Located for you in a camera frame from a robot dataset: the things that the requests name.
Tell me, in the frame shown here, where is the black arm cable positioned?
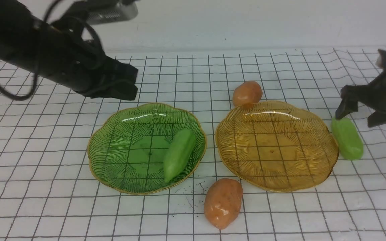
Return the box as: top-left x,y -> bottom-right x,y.
0,0 -> 106,101

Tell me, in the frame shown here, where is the amber glass leaf plate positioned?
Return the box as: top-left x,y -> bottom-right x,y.
215,101 -> 339,192

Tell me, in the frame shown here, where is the green glass leaf plate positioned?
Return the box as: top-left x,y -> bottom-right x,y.
87,102 -> 208,195

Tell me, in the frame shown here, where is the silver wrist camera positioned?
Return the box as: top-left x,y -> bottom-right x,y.
75,0 -> 138,25

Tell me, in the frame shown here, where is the orange potato toy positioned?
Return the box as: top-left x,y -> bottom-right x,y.
232,81 -> 263,107
204,178 -> 243,229

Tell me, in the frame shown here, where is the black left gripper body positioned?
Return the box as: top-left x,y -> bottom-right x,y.
89,57 -> 138,101

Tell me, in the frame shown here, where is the green cucumber toy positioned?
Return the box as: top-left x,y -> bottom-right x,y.
163,129 -> 196,183
330,117 -> 364,161

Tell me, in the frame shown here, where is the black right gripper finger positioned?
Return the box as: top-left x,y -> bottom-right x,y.
335,97 -> 359,120
367,111 -> 386,128

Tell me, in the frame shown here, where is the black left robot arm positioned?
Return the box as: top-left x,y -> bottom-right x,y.
0,0 -> 138,101

